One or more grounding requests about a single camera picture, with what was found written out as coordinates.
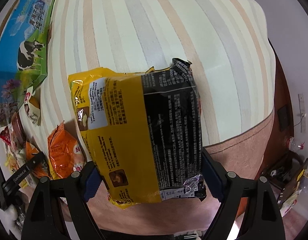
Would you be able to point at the dark red snack packet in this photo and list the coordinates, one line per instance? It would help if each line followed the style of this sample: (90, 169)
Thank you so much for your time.
(18, 129)

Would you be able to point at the orange snack packet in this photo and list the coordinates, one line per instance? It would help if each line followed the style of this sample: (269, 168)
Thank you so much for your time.
(64, 153)

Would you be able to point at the white cream snack packet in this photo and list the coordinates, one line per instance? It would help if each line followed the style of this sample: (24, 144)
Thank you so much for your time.
(32, 108)

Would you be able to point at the blue green milk carton box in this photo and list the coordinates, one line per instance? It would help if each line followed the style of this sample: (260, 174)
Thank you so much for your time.
(23, 53)

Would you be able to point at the red white snack packet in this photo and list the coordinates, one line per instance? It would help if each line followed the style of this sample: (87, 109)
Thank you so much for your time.
(6, 135)

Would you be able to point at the yellow black snack bag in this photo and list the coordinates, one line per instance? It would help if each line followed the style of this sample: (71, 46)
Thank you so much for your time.
(143, 132)

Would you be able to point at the dark box on floor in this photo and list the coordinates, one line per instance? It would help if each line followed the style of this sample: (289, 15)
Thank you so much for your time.
(285, 175)

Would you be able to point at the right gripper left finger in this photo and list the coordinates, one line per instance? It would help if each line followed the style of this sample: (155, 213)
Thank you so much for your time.
(44, 218)

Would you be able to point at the plastic bottle on floor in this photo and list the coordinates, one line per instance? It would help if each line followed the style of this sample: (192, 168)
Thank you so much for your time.
(294, 144)

